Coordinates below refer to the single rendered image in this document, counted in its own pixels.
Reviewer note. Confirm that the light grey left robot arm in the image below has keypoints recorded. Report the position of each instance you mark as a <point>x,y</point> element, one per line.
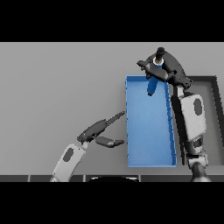
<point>67,161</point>

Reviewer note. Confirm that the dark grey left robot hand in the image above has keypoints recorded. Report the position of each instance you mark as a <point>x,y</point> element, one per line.
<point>97,128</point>

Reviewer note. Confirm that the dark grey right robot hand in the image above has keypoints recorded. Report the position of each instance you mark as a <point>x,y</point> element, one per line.
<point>172,70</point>

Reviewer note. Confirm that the blue bin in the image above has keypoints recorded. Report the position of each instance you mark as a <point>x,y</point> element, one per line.
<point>148,125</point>

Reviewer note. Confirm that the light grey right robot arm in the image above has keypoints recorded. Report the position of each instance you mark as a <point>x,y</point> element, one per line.
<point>191,125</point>

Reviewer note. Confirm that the dark grey bin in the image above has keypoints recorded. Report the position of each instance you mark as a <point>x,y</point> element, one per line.
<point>214,116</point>

